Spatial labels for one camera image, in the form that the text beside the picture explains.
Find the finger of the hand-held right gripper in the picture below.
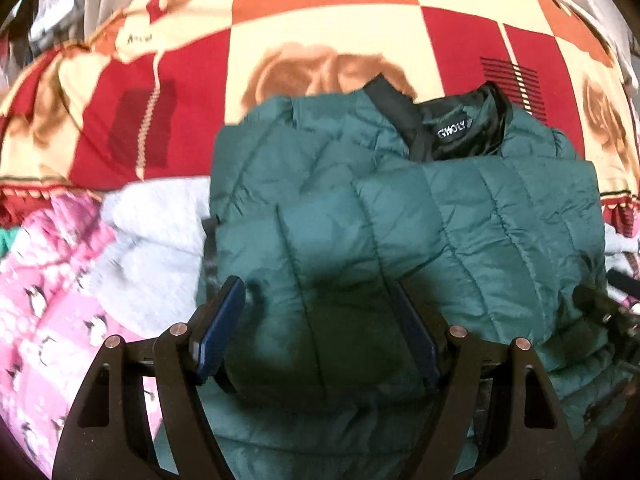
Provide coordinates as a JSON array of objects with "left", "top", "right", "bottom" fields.
[{"left": 572, "top": 284, "right": 640, "bottom": 356}]

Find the light grey fleece cloth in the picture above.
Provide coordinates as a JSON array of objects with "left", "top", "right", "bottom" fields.
[{"left": 92, "top": 177, "right": 218, "bottom": 346}]

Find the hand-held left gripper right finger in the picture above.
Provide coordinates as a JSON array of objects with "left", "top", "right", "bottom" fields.
[{"left": 391, "top": 280, "right": 581, "bottom": 480}]

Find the green puffer jacket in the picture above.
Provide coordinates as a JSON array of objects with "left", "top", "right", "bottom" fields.
[{"left": 195, "top": 74, "right": 618, "bottom": 480}]

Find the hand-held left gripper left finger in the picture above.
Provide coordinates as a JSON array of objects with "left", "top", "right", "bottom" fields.
[{"left": 51, "top": 276, "right": 247, "bottom": 480}]

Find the red orange checkered rose blanket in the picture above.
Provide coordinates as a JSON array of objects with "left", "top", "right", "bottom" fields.
[{"left": 0, "top": 0, "right": 640, "bottom": 226}]

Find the grey white cloth pile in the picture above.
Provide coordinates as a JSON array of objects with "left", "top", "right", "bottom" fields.
[{"left": 27, "top": 0, "right": 90, "bottom": 48}]

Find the pink penguin print blanket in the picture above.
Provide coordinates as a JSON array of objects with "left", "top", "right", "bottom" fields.
[{"left": 0, "top": 192, "right": 166, "bottom": 461}]

